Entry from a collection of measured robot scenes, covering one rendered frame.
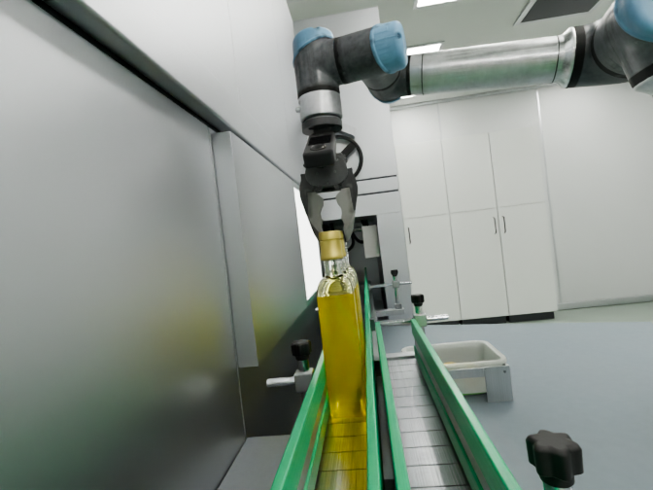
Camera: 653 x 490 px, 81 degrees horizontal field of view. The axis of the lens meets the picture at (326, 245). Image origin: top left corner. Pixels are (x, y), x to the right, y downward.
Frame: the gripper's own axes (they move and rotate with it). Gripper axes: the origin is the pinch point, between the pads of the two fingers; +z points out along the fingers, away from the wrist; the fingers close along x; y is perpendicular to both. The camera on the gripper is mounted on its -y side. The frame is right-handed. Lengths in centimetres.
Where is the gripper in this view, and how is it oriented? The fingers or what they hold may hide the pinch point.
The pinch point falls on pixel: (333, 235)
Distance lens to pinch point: 65.4
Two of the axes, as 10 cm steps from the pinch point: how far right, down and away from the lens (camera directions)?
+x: -9.9, 1.1, 0.8
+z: 1.1, 9.9, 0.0
